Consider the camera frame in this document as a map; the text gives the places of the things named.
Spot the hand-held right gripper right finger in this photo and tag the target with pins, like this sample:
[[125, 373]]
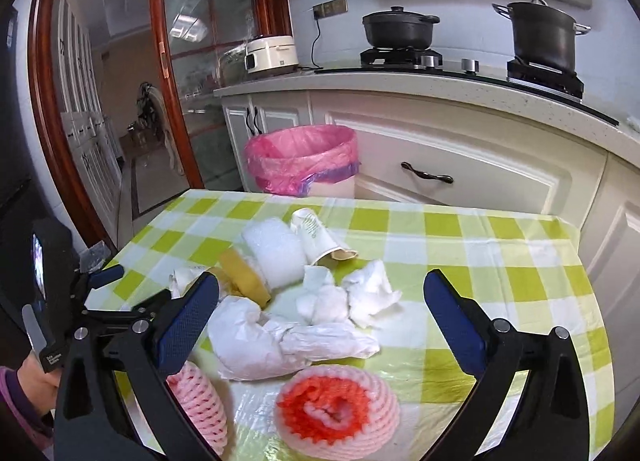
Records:
[[452, 323]]

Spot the wooden framed glass door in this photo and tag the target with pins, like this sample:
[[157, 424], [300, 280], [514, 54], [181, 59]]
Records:
[[172, 106]]

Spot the white trash bin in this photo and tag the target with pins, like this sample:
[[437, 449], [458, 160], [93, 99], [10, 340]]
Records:
[[335, 187]]

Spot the person's left hand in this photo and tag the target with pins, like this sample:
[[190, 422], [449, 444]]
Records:
[[37, 386]]

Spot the white paper cup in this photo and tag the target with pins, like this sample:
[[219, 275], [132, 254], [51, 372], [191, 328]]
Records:
[[317, 236]]

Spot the grey stock pot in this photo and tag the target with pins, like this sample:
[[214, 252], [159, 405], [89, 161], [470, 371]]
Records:
[[542, 33]]

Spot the white hallway cabinets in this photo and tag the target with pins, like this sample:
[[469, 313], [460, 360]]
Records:
[[90, 141]]

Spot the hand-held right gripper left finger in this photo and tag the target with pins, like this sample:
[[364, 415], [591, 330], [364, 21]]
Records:
[[187, 323]]

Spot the white foam wrap roll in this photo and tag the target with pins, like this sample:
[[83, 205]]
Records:
[[275, 253]]

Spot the yellow fruit peel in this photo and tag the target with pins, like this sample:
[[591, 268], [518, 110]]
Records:
[[242, 273]]

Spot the white kitchen counter cabinet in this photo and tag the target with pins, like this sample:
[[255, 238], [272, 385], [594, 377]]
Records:
[[480, 176]]

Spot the green checkered tablecloth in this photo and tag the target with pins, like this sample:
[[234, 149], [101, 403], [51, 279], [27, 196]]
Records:
[[450, 236]]

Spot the white plastic bag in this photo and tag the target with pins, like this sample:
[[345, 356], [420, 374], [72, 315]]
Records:
[[250, 341]]

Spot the small pink foam fruit net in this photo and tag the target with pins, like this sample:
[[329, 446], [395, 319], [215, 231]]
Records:
[[200, 406]]

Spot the wall socket panel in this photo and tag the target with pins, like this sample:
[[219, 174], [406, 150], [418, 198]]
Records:
[[330, 7]]

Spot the silver hob knob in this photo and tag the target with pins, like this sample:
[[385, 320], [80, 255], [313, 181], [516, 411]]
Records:
[[468, 65], [428, 60]]

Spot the white tissue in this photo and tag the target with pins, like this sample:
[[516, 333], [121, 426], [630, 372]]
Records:
[[187, 277], [372, 293], [320, 298]]

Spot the black glass gas hob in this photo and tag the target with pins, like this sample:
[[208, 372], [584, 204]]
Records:
[[490, 81]]

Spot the chair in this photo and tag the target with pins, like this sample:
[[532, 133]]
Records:
[[155, 116]]

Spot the black casserole pot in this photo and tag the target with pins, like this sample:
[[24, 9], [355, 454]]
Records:
[[397, 28]]

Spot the clear plastic bag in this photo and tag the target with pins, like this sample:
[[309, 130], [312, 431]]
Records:
[[92, 257]]

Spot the person's left forearm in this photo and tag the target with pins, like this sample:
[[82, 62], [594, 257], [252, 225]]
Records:
[[14, 406]]

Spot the white rice cooker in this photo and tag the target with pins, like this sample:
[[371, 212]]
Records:
[[272, 53]]

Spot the large pink foam fruit net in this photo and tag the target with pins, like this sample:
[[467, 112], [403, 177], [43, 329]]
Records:
[[335, 406]]

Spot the bin with pink bag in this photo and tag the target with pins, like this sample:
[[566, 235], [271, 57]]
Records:
[[300, 151]]

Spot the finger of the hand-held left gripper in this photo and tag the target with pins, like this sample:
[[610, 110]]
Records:
[[107, 275]]

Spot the black burner grate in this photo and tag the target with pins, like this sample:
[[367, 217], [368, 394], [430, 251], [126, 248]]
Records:
[[395, 57], [545, 76]]

